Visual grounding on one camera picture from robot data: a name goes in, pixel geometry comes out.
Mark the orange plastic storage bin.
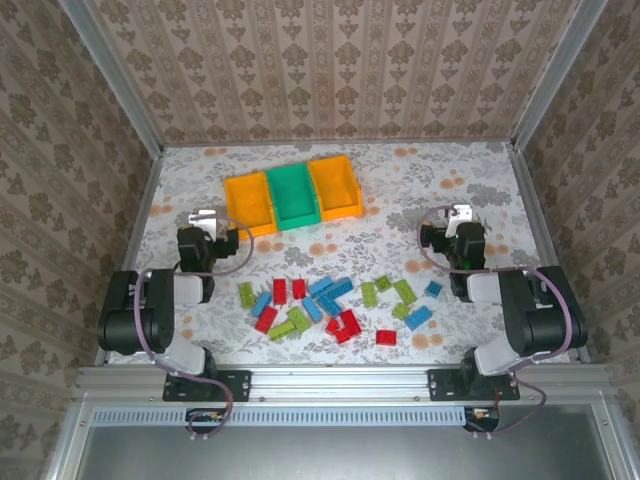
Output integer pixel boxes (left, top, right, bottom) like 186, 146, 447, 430
307, 154, 364, 222
223, 172, 279, 239

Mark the long green lego brick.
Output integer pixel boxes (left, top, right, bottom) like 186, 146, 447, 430
392, 279, 416, 306
267, 319, 297, 343
286, 306, 312, 333

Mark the green plastic storage bin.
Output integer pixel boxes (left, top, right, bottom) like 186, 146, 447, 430
264, 162, 322, 232

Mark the floral patterned table mat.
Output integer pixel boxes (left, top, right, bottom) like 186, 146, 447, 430
107, 142, 581, 366

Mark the black power connector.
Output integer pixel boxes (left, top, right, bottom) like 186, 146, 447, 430
185, 407, 227, 426
463, 405, 501, 432

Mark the grey metal panel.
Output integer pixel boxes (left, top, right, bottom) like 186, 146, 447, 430
74, 403, 616, 480

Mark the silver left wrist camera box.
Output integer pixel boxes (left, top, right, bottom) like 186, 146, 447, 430
187, 208, 220, 237

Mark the aluminium side rail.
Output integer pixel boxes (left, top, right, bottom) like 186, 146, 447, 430
92, 147, 166, 369
509, 142, 594, 364

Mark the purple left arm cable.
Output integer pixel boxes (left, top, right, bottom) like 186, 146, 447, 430
130, 215, 255, 444

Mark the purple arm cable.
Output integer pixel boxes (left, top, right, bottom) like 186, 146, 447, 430
130, 215, 255, 444
417, 204, 575, 437

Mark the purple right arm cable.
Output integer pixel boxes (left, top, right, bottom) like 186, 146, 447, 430
417, 204, 575, 437

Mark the thin aluminium rail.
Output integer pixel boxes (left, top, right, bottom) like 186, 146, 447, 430
162, 139, 514, 148

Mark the aluminium frame beam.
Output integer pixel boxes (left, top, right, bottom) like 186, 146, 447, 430
74, 363, 614, 401

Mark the aluminium frame post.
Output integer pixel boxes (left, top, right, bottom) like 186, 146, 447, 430
509, 0, 609, 151
57, 0, 166, 156

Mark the grey slotted cable duct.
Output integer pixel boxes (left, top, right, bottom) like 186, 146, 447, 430
91, 405, 474, 427

